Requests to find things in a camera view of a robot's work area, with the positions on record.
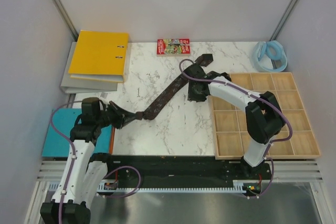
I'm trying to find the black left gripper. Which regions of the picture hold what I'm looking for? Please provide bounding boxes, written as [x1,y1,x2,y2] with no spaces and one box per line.
[95,100,138,129]

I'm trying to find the grey ring binder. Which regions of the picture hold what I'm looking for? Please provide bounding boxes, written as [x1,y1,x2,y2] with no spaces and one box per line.
[61,43,129,93]

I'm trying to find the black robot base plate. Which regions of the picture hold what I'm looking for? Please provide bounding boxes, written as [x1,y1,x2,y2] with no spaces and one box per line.
[90,153,271,188]

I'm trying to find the right aluminium frame post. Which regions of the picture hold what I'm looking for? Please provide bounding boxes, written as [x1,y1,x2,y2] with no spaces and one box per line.
[269,0,300,40]

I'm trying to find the left aluminium frame post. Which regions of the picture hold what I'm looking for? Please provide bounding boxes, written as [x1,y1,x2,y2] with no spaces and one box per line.
[52,0,79,41]

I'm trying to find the yellow ring binder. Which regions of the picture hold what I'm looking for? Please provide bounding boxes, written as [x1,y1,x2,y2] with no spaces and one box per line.
[68,30,129,83]

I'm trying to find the brown floral patterned tie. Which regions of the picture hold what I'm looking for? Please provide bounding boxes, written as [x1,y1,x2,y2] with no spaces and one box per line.
[135,54,217,121]

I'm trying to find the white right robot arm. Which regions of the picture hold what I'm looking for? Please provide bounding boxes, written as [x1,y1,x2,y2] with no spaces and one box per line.
[181,63,289,179]

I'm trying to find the red illustrated book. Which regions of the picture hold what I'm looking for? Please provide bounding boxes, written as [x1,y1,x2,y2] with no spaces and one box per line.
[156,38,191,56]

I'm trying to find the orange folder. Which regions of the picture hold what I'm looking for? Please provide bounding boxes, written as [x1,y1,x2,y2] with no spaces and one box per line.
[109,127,115,154]

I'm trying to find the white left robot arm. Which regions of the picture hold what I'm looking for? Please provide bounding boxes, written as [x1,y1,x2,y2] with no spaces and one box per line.
[40,97,142,223]

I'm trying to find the wooden compartment tray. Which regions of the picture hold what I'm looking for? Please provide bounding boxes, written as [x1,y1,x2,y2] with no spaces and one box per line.
[208,72,321,160]

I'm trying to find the aluminium frame post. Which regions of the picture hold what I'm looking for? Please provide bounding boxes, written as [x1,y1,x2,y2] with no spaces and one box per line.
[52,0,79,41]
[269,0,300,40]

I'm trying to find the white slotted cable duct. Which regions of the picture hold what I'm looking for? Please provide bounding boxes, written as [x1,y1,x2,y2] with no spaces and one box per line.
[48,180,263,193]

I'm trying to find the light blue headphones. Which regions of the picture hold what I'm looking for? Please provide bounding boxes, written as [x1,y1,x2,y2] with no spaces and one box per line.
[250,40,288,72]

